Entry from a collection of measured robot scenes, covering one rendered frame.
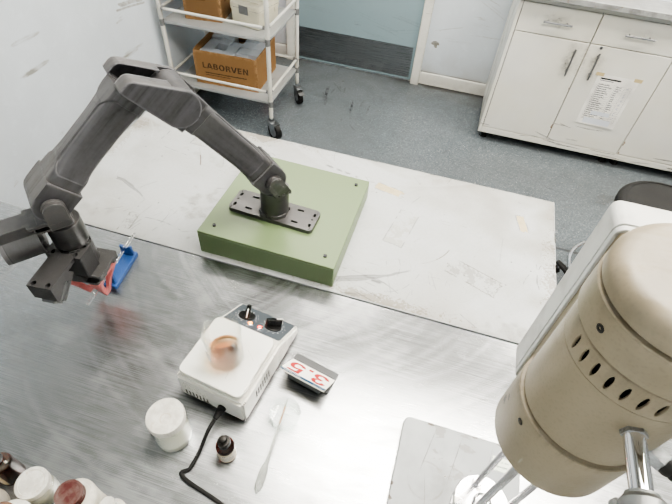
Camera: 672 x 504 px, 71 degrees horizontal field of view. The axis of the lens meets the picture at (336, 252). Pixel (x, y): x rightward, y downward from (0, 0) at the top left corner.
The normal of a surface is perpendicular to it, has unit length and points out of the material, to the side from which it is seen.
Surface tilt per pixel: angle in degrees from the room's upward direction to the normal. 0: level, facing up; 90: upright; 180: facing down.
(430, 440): 0
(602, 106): 89
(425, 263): 0
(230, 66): 91
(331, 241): 2
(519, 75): 90
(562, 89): 90
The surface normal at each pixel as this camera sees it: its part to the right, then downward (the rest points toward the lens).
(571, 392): -0.90, 0.29
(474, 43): -0.29, 0.70
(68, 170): 0.63, 0.48
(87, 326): 0.06, -0.67
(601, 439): -0.49, 0.63
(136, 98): 0.54, 0.65
